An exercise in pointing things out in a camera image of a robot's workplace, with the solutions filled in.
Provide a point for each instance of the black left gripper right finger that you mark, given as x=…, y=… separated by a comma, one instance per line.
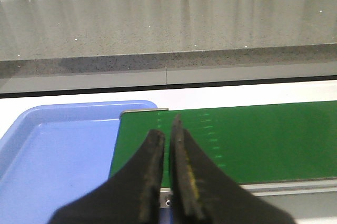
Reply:
x=203, y=193

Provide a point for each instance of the grey speckled stone counter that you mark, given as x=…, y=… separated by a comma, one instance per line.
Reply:
x=60, y=45

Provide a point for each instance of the aluminium conveyor frame rail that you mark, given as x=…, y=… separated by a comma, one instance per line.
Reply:
x=289, y=185

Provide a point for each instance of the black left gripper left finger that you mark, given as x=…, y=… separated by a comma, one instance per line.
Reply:
x=132, y=195

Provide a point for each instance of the blue plastic tray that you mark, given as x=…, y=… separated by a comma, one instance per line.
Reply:
x=54, y=154

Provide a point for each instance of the green conveyor belt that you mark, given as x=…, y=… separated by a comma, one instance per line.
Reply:
x=250, y=142

